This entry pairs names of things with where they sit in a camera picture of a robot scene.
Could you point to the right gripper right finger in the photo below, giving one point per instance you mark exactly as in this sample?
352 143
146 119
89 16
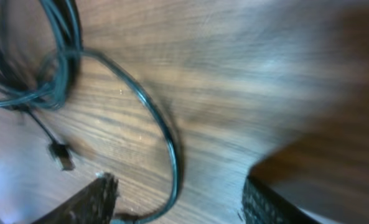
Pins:
262 205

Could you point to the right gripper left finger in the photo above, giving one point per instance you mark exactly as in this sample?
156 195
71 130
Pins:
93 204

